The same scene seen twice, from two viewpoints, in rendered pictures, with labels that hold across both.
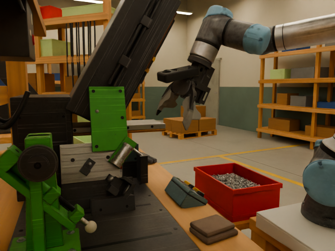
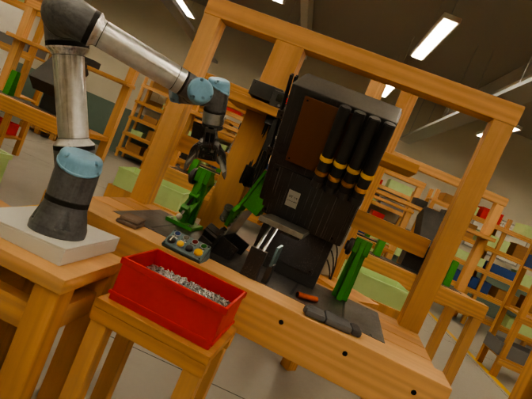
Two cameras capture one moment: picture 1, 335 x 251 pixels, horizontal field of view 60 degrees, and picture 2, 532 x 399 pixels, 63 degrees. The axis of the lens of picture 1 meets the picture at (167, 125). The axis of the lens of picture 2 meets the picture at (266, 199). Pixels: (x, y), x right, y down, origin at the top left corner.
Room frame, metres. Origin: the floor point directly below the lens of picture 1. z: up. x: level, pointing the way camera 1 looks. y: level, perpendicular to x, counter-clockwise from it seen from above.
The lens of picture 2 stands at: (1.84, -1.24, 1.29)
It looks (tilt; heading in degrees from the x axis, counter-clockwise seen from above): 4 degrees down; 120
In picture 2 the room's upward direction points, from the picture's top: 23 degrees clockwise
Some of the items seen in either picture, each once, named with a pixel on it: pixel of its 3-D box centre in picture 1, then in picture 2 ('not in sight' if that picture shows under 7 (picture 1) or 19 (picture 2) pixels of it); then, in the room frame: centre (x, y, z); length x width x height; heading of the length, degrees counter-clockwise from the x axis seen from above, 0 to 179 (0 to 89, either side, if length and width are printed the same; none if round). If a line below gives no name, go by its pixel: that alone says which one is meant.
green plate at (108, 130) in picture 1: (107, 117); (260, 195); (0.96, 0.20, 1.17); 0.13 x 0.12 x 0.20; 20
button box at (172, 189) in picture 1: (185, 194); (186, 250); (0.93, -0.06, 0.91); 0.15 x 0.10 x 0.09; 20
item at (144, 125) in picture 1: (111, 127); (288, 226); (1.12, 0.22, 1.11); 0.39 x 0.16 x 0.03; 110
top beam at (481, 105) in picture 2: not in sight; (352, 58); (0.91, 0.57, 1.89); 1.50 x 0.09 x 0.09; 20
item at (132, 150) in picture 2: not in sight; (184, 138); (-6.10, 7.26, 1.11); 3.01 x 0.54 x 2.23; 27
